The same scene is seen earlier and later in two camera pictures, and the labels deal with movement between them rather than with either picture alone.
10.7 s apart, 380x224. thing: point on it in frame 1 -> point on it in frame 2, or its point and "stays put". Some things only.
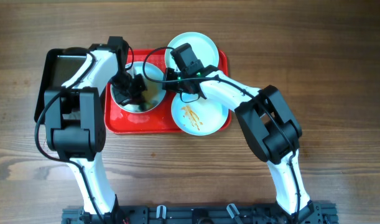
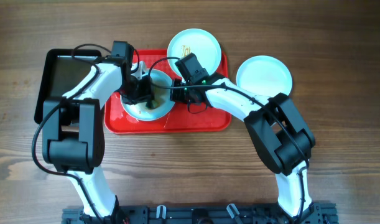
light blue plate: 203,117 -> 163,102
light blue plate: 155,89 -> 266,76
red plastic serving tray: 158,120 stays put
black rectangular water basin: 61,64 stays put
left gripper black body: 125,89 stays put
